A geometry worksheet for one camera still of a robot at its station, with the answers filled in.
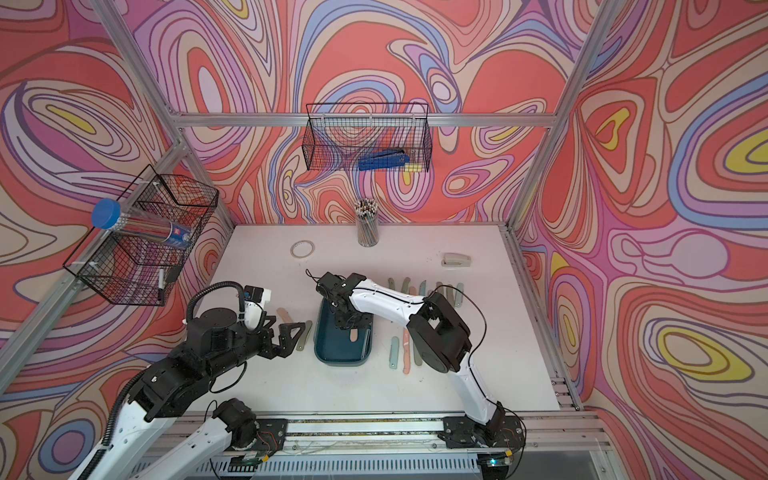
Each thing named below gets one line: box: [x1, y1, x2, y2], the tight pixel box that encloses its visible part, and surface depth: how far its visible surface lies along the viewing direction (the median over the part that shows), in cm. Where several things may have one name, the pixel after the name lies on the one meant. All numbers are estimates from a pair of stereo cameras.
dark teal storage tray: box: [314, 298, 373, 367], surface depth 89 cm
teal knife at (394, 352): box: [389, 336, 400, 370], surface depth 88 cm
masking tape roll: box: [290, 240, 315, 259], surface depth 114 cm
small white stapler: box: [441, 253, 472, 267], surface depth 109 cm
